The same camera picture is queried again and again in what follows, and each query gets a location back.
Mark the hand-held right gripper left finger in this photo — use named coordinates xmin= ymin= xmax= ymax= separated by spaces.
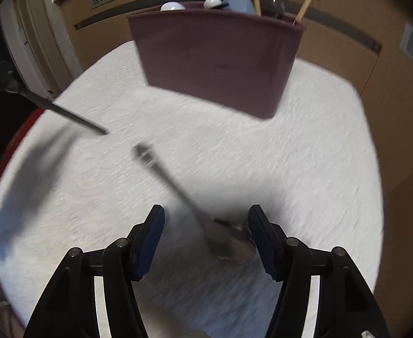
xmin=23 ymin=204 xmax=166 ymax=338

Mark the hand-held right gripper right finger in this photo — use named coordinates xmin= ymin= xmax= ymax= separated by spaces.
xmin=247 ymin=204 xmax=392 ymax=338

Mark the shiny metal spoon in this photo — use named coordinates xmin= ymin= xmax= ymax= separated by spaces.
xmin=133 ymin=142 xmax=258 ymax=265

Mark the dark metal spoon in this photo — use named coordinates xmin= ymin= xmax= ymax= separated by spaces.
xmin=0 ymin=61 xmax=109 ymax=136

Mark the purple utensil holder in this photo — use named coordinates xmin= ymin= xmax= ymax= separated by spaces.
xmin=127 ymin=1 xmax=306 ymax=120

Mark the light blue spoon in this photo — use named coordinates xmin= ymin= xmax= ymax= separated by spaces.
xmin=222 ymin=0 xmax=256 ymax=17

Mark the dark brown spoon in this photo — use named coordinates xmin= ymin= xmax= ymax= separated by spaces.
xmin=259 ymin=0 xmax=288 ymax=19

